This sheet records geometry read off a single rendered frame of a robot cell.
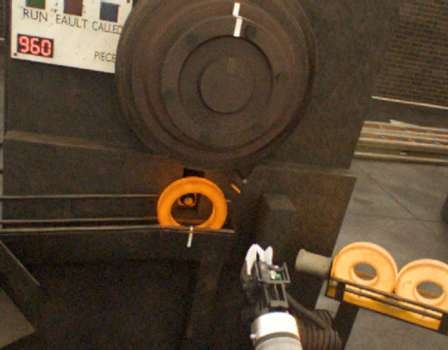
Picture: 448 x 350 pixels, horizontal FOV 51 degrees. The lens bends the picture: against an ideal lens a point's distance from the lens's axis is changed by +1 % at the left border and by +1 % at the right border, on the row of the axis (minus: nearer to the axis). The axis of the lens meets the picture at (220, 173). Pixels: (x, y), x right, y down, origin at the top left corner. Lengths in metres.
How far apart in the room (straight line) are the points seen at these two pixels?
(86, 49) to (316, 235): 0.84
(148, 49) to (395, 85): 7.63
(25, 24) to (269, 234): 0.79
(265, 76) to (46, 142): 0.57
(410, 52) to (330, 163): 7.13
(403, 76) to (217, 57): 7.63
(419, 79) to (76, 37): 7.82
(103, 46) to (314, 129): 0.62
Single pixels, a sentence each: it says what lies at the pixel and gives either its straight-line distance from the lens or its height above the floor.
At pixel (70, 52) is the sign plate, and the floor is 1.09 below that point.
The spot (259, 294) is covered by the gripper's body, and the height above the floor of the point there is 0.73.
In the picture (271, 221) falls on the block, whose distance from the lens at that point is 1.27.
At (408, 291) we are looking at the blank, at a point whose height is 0.71.
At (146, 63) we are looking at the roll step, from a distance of 1.05.
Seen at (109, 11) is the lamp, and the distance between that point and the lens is 1.19.
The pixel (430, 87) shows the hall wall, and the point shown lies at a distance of 8.88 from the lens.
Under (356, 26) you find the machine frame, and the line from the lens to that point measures 1.35.
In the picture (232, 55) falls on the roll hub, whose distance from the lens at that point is 1.02.
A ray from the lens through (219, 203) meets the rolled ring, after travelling 1.23.
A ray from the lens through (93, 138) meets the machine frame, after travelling 1.29.
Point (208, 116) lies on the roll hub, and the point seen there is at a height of 1.04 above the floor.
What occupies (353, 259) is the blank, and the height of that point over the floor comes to 0.73.
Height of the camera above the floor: 1.32
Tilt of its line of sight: 22 degrees down
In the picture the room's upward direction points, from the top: 11 degrees clockwise
